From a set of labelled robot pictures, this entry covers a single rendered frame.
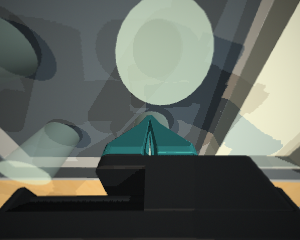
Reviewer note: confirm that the beige shallow tray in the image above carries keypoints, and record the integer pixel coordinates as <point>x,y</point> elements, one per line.
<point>264,123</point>

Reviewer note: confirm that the clear glass jar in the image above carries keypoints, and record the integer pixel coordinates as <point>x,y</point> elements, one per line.
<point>159,117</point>
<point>17,57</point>
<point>39,158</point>
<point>164,50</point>

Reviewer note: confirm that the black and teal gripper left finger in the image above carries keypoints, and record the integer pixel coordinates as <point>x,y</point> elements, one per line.
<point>132,141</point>

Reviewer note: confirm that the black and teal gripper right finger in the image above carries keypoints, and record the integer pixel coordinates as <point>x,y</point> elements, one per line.
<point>167,142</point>

